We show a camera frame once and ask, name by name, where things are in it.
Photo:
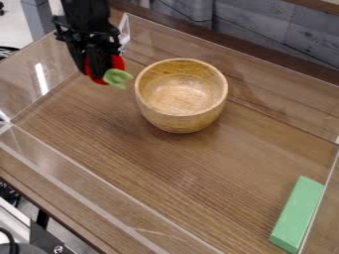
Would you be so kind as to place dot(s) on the black device bottom left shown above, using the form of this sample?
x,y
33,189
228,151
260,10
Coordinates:
x,y
11,247

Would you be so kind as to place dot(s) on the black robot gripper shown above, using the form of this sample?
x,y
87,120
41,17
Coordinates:
x,y
84,29

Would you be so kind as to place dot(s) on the red plush strawberry green leaves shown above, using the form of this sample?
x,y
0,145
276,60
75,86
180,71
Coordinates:
x,y
115,76

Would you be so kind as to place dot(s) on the light wooden bowl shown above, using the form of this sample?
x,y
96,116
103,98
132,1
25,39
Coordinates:
x,y
180,94

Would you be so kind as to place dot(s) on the green rectangular block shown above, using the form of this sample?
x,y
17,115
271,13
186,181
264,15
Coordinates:
x,y
296,214

